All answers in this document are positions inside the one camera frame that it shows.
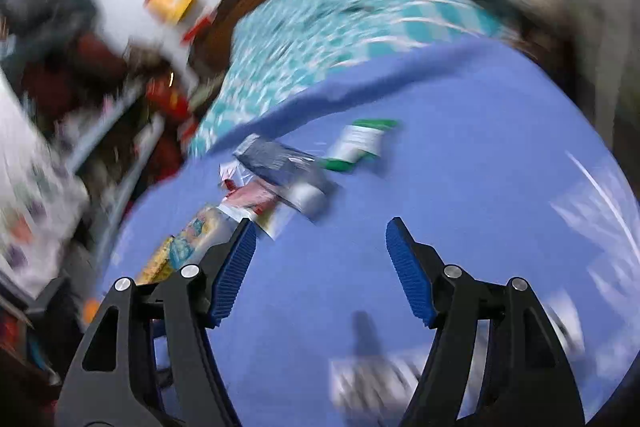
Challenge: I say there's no dark blue milk carton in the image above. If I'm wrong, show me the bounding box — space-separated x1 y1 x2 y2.
233 134 336 221

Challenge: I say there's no cluttered grey shelf unit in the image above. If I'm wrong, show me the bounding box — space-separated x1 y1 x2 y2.
1 0 190 222

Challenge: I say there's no dark carved wooden headboard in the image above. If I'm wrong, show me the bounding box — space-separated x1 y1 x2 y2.
188 0 357 84

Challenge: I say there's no red silver snack wrapper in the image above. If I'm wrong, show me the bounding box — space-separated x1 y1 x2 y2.
217 160 295 241

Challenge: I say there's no white paper bag with cacti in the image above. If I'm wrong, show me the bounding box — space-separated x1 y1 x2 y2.
0 79 89 298

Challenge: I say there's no yellow rectangular box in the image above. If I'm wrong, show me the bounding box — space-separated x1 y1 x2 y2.
136 205 235 285

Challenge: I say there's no teal patterned bedsheet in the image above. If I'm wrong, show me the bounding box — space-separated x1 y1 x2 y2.
188 0 506 157

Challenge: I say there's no green white candy wrapper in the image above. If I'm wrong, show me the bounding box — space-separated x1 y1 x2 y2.
322 119 398 172

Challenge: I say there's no purple patterned blanket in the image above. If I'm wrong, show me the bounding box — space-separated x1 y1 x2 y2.
104 39 639 426

